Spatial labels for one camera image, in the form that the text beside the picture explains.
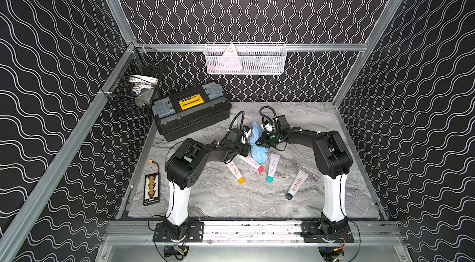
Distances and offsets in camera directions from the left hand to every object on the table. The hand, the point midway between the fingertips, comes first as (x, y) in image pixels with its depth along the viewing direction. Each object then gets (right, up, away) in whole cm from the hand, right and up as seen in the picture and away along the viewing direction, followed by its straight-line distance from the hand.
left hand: (249, 143), depth 99 cm
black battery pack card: (-46, -19, -13) cm, 51 cm away
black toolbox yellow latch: (-30, +17, -4) cm, 35 cm away
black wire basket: (-58, +29, -8) cm, 66 cm away
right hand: (+4, 0, +2) cm, 4 cm away
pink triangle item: (-10, +41, -9) cm, 43 cm away
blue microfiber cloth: (+4, -4, -7) cm, 9 cm away
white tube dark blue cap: (+23, -16, -11) cm, 30 cm away
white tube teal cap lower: (+12, -9, -6) cm, 16 cm away
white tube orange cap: (-8, -12, -9) cm, 17 cm away
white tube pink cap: (0, -9, -6) cm, 11 cm away
